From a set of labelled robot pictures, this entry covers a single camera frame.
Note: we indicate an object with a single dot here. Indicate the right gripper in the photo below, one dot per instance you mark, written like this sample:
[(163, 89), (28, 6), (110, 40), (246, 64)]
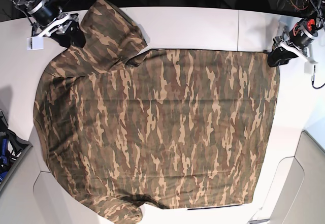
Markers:
[(61, 30)]

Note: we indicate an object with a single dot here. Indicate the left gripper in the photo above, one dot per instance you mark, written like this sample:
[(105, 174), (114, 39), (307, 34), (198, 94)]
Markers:
[(293, 44)]

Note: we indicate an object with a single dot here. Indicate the camouflage T-shirt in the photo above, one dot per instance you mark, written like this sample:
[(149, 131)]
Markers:
[(121, 126)]

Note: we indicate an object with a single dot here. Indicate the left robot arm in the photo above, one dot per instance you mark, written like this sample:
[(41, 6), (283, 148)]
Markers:
[(311, 10)]

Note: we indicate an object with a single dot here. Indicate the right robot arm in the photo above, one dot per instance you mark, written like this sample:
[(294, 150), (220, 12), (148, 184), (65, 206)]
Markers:
[(48, 20)]

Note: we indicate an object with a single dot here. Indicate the bin with blue items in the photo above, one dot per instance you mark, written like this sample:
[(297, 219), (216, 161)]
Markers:
[(13, 151)]

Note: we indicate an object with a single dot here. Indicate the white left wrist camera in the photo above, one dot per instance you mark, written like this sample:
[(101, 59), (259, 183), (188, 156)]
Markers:
[(310, 68)]

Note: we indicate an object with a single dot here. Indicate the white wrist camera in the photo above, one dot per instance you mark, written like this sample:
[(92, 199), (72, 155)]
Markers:
[(35, 43), (310, 68)]

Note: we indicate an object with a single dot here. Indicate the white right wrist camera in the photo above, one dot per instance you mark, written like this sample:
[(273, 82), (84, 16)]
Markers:
[(35, 43)]

